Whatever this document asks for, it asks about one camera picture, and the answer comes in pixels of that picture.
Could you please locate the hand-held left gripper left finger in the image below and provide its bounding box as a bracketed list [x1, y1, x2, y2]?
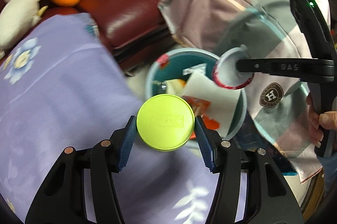
[25, 115, 137, 224]

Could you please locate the lime green round lid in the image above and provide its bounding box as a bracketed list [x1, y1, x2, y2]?
[136, 94, 196, 152]

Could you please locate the purple floral blanket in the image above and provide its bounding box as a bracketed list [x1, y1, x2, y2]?
[0, 12, 248, 224]

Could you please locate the round plastic cup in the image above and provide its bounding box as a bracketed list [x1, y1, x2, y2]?
[212, 46, 254, 90]

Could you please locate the white duck plush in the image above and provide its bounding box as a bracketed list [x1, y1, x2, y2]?
[0, 0, 49, 49]

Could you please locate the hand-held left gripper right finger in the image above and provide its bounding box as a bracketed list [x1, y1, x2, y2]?
[194, 115, 304, 224]

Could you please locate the teal trash bin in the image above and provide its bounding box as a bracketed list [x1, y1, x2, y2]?
[145, 48, 248, 143]

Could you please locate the person's right hand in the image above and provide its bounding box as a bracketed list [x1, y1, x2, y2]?
[305, 95, 337, 148]

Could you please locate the dark red leather sofa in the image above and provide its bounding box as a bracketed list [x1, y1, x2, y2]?
[0, 0, 179, 74]

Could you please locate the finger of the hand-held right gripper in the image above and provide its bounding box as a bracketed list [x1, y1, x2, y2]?
[235, 58, 335, 81]

